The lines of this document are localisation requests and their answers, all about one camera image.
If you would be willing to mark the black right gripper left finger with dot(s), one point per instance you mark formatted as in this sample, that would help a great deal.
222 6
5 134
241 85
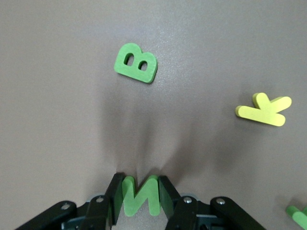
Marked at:
115 198

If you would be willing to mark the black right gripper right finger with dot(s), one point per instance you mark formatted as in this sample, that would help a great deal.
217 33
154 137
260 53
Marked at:
172 203

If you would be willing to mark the green letter N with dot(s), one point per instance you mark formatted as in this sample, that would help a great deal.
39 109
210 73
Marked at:
153 196

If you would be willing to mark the green digit 6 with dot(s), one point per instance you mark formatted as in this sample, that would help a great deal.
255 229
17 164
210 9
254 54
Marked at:
299 216

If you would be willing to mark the yellow letter K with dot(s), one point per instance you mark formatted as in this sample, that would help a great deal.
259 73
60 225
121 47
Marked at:
263 112

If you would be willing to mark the green letter B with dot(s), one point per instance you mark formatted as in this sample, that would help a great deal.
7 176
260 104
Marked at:
120 63

